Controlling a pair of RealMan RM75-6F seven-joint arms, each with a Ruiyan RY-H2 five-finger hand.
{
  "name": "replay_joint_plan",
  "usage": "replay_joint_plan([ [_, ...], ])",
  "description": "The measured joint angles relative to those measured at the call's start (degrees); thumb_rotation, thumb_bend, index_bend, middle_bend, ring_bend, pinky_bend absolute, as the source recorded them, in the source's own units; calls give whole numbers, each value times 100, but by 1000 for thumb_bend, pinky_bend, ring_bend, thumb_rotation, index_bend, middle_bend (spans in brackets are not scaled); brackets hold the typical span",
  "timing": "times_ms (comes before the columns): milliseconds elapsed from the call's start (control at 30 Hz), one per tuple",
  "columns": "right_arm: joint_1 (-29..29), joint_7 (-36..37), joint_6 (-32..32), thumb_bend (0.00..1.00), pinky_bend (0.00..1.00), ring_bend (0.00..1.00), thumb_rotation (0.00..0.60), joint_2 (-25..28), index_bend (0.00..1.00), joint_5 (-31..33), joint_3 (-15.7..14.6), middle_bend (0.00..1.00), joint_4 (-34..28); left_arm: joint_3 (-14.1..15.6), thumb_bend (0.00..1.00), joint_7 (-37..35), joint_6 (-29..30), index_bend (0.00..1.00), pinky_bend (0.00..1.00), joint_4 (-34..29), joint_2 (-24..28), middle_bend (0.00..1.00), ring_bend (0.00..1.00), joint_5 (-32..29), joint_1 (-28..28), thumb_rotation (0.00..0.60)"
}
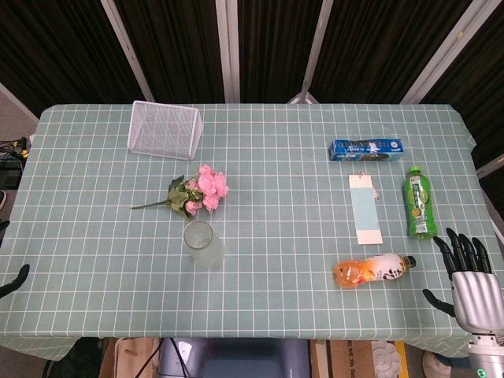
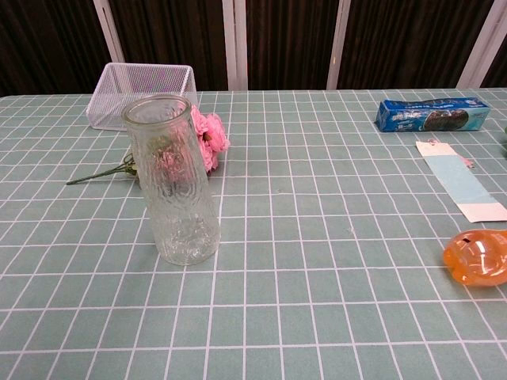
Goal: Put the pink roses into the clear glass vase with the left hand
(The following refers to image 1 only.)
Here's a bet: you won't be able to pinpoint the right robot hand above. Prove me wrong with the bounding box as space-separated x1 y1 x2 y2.
422 227 504 336

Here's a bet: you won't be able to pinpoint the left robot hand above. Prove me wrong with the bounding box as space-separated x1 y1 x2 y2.
0 220 31 299

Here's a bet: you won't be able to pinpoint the pink artificial flower bouquet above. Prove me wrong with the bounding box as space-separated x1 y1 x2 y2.
131 164 230 220

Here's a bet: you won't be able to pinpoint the transparent textured glass vase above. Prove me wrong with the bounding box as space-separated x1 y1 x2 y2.
183 220 227 270

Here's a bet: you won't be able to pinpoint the green checked tablecloth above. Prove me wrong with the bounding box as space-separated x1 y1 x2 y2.
0 102 504 362

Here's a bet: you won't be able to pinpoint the orange juice bottle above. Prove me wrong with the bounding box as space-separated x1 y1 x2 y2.
333 252 417 290

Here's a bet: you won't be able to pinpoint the green tea bottle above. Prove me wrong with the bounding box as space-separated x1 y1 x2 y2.
402 165 439 240

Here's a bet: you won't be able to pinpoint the plain brown cardboard box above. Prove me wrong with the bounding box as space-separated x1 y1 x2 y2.
98 337 161 378

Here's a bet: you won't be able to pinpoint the pale blue paper card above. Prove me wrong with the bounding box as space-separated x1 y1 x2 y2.
347 171 384 246

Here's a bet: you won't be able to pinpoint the wooden plank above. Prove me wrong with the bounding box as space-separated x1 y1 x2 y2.
309 339 330 378

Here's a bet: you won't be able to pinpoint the blue cookie box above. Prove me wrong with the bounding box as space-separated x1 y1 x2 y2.
328 138 405 163

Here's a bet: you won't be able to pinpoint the black pleated curtain panel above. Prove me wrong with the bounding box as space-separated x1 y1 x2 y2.
238 0 324 105
113 0 226 105
309 0 473 105
0 0 147 116
420 0 504 170

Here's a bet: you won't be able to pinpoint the black and yellow cables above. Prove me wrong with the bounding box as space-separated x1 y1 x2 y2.
0 135 33 159

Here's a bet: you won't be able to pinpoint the white wire mesh basket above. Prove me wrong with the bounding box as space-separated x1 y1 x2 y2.
127 100 205 161

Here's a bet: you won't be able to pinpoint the white partition frame post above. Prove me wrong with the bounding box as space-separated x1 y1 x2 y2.
215 0 242 104
400 0 490 105
288 0 336 105
100 0 155 102

